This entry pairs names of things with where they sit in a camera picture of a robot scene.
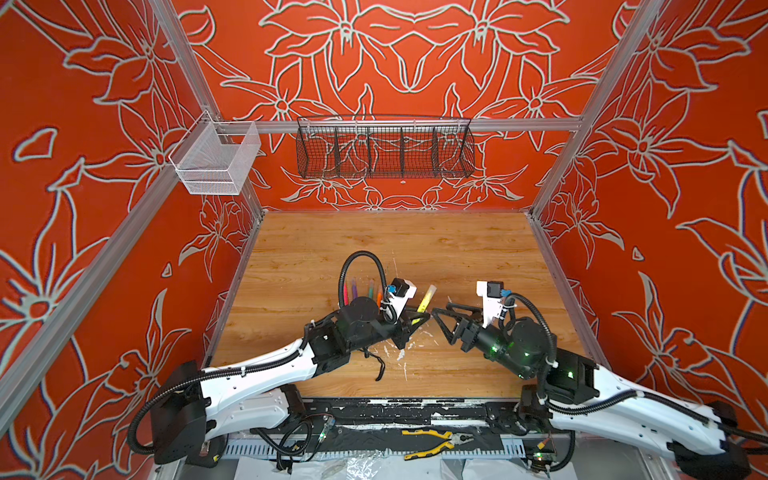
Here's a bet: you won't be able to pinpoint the yellow black pliers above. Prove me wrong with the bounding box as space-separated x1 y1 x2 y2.
400 428 475 462

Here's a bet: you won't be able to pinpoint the black wire wall basket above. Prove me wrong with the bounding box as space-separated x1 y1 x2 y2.
296 114 476 180

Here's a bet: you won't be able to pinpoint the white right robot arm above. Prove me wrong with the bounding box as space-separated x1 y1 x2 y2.
431 303 767 479

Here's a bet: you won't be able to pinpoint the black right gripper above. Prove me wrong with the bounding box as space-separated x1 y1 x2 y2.
433 302 538 385

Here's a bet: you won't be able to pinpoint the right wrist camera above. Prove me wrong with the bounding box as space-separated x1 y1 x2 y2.
476 281 510 328

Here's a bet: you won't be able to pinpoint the yellow highlighter pen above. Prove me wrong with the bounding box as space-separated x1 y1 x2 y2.
412 292 433 324

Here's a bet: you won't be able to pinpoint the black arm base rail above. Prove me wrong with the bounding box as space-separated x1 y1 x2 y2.
279 397 542 436

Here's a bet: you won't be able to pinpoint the white wire mesh basket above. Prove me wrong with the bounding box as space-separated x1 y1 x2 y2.
168 111 262 196

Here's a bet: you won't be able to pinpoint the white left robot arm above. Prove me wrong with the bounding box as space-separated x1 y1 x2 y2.
127 297 429 464

